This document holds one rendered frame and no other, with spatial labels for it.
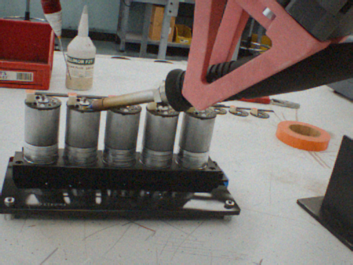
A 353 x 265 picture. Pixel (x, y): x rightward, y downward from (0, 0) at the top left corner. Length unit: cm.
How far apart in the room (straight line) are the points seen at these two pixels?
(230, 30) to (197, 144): 11
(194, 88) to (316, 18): 8
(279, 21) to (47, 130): 18
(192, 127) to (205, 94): 9
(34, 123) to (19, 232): 7
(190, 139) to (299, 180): 12
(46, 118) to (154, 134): 8
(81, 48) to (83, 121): 24
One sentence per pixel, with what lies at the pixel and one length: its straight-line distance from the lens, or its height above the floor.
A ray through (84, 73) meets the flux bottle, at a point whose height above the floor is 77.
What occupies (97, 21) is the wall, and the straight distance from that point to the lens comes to 470.
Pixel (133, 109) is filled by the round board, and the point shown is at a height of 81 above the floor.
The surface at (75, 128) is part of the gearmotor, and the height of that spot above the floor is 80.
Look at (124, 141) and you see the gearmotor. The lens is 31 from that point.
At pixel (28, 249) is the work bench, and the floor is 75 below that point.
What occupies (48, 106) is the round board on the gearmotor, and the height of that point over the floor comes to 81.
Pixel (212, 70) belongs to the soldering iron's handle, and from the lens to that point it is 23.
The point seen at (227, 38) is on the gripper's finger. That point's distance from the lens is 24.
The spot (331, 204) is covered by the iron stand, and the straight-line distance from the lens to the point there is 35.
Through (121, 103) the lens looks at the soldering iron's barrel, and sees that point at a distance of 27.
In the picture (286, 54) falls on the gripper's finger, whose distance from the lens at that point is 19.
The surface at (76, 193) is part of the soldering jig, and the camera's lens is 30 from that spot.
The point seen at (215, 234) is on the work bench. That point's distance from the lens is 30.
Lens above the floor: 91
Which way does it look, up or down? 22 degrees down
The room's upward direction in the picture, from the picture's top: 9 degrees clockwise
